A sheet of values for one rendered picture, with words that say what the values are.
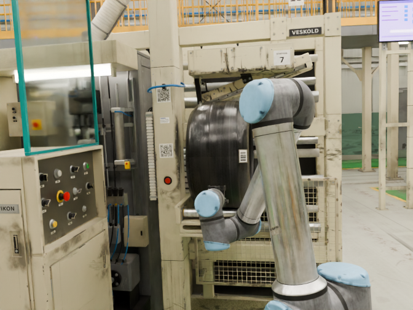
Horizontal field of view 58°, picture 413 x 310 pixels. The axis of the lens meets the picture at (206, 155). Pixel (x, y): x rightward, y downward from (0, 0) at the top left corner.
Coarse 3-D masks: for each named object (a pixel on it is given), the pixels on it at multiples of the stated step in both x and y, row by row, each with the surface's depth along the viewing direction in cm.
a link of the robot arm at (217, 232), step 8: (200, 224) 135; (208, 224) 132; (216, 224) 131; (224, 224) 134; (232, 224) 136; (208, 232) 132; (216, 232) 131; (224, 232) 132; (232, 232) 134; (208, 240) 132; (216, 240) 131; (224, 240) 132; (232, 240) 136; (208, 248) 132; (216, 248) 131; (224, 248) 132
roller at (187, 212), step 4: (184, 212) 189; (188, 212) 188; (192, 212) 188; (196, 212) 187; (224, 212) 185; (228, 212) 185; (232, 212) 184; (236, 212) 184; (184, 216) 189; (188, 216) 189; (192, 216) 188; (196, 216) 188; (224, 216) 185; (228, 216) 185; (232, 216) 185
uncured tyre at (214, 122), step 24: (192, 120) 179; (216, 120) 175; (240, 120) 175; (192, 144) 173; (216, 144) 170; (240, 144) 170; (192, 168) 173; (216, 168) 170; (240, 168) 170; (192, 192) 181; (240, 192) 175
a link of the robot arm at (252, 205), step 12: (300, 84) 102; (312, 96) 106; (312, 108) 107; (300, 120) 107; (312, 120) 111; (300, 132) 114; (252, 180) 129; (252, 192) 129; (252, 204) 131; (264, 204) 131; (240, 216) 136; (252, 216) 134; (240, 228) 136; (252, 228) 138
